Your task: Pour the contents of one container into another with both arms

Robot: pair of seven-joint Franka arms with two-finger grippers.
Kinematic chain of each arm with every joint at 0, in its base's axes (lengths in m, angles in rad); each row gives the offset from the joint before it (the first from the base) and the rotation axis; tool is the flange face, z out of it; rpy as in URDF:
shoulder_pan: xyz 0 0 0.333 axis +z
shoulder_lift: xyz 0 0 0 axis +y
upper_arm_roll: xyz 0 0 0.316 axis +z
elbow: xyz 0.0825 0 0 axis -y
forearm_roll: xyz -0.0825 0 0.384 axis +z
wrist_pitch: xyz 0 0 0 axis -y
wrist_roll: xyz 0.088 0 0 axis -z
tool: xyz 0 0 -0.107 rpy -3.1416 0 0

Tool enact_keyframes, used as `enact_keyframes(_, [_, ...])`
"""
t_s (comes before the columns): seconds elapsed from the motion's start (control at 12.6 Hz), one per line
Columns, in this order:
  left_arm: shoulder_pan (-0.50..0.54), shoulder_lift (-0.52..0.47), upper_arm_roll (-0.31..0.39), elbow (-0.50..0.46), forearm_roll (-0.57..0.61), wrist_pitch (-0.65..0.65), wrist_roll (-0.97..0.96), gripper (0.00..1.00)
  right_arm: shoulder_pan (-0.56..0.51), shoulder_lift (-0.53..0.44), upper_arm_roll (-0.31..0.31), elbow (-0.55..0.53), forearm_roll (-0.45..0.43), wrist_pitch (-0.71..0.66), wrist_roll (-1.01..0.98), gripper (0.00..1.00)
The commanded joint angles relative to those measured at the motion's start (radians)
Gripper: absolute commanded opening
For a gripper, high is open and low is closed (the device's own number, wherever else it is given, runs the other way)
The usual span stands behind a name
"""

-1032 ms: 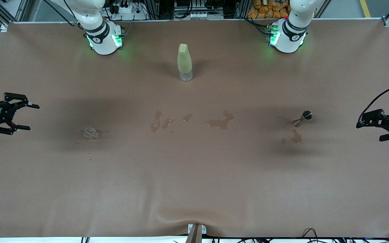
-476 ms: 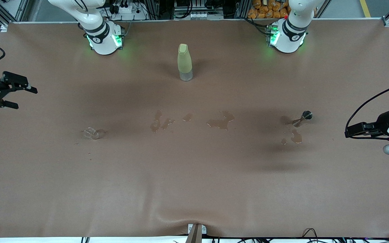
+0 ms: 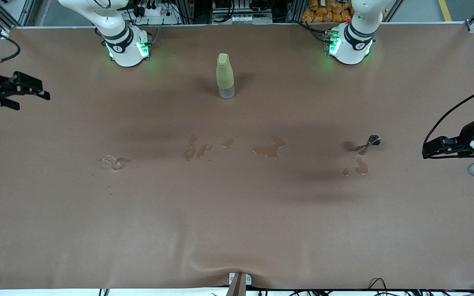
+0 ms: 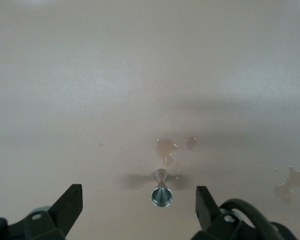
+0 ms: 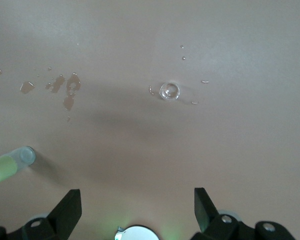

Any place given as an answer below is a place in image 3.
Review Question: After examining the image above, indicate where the kidney-shaped liquid puddle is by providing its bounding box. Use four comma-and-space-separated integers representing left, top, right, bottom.
354, 157, 369, 176

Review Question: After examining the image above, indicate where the orange packaged snacks pile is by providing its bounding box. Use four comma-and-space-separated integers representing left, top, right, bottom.
302, 0, 388, 23

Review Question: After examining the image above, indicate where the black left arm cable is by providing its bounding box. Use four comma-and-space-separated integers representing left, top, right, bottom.
423, 82, 474, 145

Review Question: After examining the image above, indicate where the brown table mat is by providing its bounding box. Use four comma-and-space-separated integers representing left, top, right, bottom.
0, 23, 474, 290

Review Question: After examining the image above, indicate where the steel jigger measuring cup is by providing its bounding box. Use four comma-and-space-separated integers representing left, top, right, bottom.
355, 135, 381, 156

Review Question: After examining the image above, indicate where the black cable loop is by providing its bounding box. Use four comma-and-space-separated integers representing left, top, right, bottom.
368, 278, 389, 293

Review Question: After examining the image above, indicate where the clear glass cup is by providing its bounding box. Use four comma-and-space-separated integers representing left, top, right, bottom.
102, 155, 121, 171

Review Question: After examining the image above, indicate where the metal bracket with post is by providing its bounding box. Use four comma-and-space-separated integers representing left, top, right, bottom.
225, 271, 252, 296

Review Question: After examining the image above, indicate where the white power strip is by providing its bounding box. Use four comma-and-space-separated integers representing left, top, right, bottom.
132, 0, 180, 25

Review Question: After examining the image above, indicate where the yellow-green sleeved glass bottle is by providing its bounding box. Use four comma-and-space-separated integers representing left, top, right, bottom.
216, 53, 236, 99

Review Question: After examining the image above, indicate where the long double liquid puddle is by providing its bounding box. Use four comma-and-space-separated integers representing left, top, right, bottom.
183, 135, 214, 162

